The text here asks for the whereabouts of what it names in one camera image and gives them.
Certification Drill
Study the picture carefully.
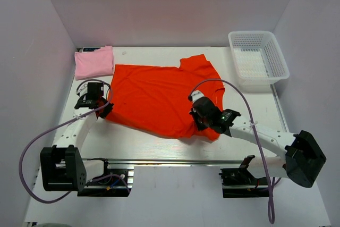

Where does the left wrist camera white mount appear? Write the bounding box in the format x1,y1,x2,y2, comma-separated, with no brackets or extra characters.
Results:
75,83,88,97

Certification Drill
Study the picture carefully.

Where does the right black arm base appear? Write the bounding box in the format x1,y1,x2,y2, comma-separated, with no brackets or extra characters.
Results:
219,155,269,198

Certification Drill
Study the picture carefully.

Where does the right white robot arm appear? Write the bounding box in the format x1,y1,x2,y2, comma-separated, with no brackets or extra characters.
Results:
189,92,326,188

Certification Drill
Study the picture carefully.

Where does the folded pink t-shirt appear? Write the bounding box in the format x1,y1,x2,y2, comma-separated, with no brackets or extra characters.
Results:
74,46,114,80

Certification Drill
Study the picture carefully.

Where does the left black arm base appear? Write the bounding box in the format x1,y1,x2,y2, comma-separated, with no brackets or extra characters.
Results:
77,158,134,198

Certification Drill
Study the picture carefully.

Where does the orange t-shirt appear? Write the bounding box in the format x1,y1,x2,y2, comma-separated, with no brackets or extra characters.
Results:
106,54,225,141

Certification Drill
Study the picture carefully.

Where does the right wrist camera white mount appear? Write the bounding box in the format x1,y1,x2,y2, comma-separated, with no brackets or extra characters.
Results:
188,90,205,103

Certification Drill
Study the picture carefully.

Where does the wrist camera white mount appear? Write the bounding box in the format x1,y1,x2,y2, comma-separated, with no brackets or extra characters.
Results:
188,90,205,103
75,83,88,97

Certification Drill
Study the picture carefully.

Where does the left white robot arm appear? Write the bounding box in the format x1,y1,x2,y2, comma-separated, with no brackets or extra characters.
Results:
40,79,113,191

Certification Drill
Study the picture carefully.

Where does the white plastic mesh basket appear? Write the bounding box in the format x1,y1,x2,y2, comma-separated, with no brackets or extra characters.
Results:
228,31,290,93

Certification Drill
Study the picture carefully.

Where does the small digital scale device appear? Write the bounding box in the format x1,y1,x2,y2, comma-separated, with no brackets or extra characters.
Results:
82,47,101,52

